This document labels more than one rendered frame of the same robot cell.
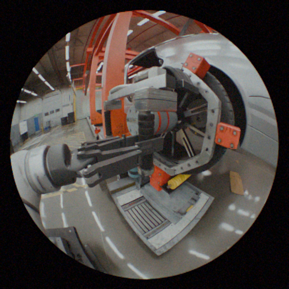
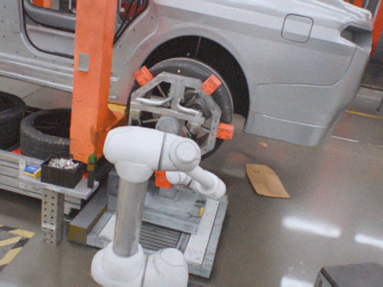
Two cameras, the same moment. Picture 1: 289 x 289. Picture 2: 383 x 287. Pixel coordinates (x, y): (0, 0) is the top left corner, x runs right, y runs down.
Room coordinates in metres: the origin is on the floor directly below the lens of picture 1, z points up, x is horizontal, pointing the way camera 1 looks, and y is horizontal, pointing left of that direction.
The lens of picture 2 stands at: (-1.19, 1.49, 1.73)
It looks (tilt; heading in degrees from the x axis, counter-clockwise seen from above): 23 degrees down; 313
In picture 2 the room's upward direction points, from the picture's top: 10 degrees clockwise
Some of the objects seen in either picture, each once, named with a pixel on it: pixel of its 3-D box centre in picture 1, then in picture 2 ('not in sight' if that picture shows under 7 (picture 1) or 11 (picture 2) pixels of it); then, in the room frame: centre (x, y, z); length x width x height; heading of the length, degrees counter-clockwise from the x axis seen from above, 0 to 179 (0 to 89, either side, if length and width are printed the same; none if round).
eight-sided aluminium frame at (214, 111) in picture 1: (163, 118); (173, 119); (0.48, -0.10, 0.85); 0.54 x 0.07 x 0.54; 35
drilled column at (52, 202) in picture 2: (99, 175); (52, 212); (0.77, 0.51, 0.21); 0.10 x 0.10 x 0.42; 35
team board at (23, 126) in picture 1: (24, 131); not in sight; (2.45, 9.09, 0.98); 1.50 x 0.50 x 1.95; 38
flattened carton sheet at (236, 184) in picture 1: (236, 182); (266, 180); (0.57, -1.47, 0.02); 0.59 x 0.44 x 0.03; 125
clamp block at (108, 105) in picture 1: (112, 104); (137, 112); (0.50, 0.17, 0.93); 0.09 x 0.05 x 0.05; 125
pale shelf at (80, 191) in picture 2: not in sight; (58, 181); (0.75, 0.49, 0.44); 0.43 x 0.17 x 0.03; 35
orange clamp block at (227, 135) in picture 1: (228, 135); (224, 131); (0.23, -0.28, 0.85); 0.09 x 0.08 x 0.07; 35
